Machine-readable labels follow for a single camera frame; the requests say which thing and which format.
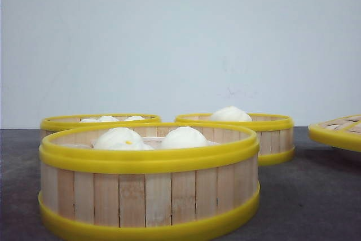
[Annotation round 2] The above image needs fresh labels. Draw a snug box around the woven bamboo steamer lid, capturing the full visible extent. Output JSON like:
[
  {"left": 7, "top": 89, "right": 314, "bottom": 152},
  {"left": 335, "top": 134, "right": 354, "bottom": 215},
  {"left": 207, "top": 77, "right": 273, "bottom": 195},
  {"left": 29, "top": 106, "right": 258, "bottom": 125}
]
[{"left": 308, "top": 115, "right": 360, "bottom": 152}]

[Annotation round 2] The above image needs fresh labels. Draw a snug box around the white steamed bun front right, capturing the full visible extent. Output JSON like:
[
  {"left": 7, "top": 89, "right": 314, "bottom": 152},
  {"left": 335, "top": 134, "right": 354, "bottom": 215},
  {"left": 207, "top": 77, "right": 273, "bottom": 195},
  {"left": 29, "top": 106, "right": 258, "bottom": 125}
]
[{"left": 161, "top": 126, "right": 208, "bottom": 149}]

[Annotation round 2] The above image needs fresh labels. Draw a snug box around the white bun in right basket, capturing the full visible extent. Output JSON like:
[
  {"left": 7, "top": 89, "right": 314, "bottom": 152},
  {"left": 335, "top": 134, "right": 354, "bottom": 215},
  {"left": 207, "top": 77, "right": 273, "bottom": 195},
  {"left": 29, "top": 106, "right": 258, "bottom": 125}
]
[{"left": 210, "top": 106, "right": 252, "bottom": 122}]

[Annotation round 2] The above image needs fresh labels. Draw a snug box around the white bun back right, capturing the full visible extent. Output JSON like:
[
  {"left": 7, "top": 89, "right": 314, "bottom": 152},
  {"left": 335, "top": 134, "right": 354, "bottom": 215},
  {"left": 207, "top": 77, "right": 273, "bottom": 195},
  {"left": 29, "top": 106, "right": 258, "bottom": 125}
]
[{"left": 124, "top": 115, "right": 145, "bottom": 121}]

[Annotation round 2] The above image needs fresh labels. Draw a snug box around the white bun with yellow dot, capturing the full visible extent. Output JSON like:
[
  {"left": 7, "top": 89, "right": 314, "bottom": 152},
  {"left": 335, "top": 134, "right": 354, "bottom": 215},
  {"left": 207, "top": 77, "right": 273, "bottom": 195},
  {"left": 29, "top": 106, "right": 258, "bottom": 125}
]
[{"left": 93, "top": 128, "right": 153, "bottom": 151}]

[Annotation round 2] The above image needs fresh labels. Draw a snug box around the white bun back middle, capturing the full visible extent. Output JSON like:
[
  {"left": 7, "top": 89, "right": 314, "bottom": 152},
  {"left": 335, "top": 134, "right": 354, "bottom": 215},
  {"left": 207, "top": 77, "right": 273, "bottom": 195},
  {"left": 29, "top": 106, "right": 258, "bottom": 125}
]
[{"left": 97, "top": 116, "right": 119, "bottom": 122}]

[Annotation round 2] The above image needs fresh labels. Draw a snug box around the front bamboo steamer basket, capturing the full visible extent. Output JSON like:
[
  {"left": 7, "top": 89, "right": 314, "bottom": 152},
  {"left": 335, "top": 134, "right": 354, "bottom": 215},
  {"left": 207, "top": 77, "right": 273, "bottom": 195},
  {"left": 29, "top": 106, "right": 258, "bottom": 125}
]
[{"left": 38, "top": 122, "right": 260, "bottom": 240}]

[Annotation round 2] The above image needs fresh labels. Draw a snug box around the white bun back left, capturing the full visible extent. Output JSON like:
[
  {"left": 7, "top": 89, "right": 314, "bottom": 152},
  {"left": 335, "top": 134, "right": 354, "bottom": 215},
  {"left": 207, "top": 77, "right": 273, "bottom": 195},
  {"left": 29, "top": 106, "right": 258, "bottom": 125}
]
[{"left": 80, "top": 118, "right": 98, "bottom": 123}]

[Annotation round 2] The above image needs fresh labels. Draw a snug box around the grey table mat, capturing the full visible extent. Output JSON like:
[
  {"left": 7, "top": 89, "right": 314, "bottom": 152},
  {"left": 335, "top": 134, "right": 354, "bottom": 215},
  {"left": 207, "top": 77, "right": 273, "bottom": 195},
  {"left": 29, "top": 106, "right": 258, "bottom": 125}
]
[{"left": 1, "top": 127, "right": 360, "bottom": 240}]

